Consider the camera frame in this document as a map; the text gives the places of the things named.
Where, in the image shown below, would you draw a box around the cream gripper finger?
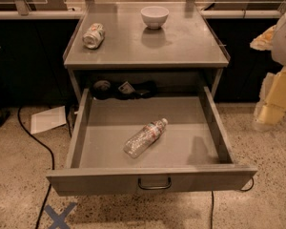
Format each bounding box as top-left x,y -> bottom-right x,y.
250,26 -> 276,51
253,67 -> 286,132

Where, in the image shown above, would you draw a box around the clear plastic water bottle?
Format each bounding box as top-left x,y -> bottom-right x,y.
123,118 -> 168,158

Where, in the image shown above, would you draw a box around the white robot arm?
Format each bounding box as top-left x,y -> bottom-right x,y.
250,12 -> 286,131

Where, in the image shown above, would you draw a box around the grey metal cabinet counter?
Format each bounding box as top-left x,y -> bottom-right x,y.
64,2 -> 230,98

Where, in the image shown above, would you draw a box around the grey open drawer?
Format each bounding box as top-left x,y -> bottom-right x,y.
46,86 -> 258,198

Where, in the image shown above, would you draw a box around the black bundle behind drawer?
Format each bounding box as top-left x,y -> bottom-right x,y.
90,80 -> 157,100

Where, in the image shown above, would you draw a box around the white ceramic bowl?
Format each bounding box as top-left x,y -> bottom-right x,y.
140,6 -> 169,30

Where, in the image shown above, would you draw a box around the white tag card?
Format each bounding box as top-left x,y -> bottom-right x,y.
118,81 -> 135,94

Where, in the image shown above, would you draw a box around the crushed soda can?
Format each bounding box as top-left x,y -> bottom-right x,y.
82,23 -> 105,50

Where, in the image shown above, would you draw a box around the white paper sheet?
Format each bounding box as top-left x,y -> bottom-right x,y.
31,106 -> 67,135

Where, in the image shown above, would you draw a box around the blue tape cross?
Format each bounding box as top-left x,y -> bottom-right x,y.
45,202 -> 76,229

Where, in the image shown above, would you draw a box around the black drawer handle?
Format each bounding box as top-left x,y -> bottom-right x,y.
137,177 -> 172,191

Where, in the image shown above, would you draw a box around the black floor cable left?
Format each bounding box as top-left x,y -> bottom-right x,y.
16,104 -> 56,229

